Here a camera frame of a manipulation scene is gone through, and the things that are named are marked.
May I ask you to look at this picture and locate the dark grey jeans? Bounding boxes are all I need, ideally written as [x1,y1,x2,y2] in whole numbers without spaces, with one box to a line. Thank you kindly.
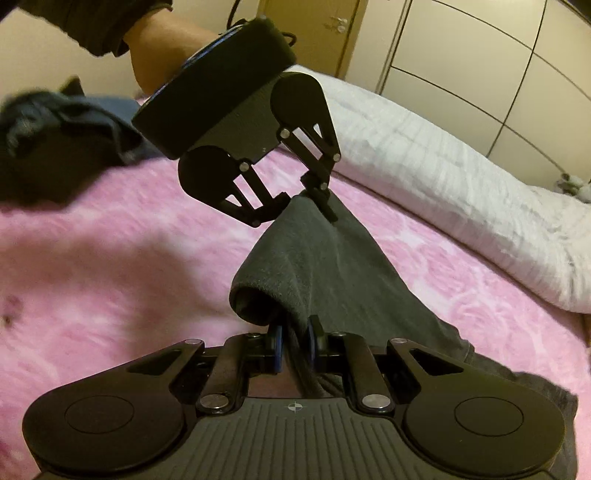
[229,193,578,479]

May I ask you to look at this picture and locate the dark sleeve forearm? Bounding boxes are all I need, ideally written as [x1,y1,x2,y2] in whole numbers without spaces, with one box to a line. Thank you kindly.
[4,0,172,57]

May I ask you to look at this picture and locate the person left hand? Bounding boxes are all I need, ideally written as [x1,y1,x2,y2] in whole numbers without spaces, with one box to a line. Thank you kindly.
[123,9,218,95]

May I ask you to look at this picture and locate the brown wooden door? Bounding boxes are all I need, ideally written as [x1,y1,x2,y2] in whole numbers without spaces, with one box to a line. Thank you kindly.
[257,0,369,79]

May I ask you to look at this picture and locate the blue denim jeans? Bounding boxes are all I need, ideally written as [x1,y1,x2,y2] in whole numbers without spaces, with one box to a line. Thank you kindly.
[84,96,163,165]

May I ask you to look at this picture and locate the white rolled duvet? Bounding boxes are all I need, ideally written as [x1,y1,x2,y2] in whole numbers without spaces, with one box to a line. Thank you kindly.
[311,72,590,314]

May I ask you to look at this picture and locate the black garment pile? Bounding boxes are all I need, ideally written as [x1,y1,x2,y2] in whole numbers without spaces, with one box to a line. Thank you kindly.
[1,76,130,205]

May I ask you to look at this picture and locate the pink floral bedspread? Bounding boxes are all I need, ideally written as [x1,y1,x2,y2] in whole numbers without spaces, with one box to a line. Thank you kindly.
[1,159,590,479]

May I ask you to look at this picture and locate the cream wardrobe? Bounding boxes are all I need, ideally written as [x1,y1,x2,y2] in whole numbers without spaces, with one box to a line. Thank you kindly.
[346,1,590,188]

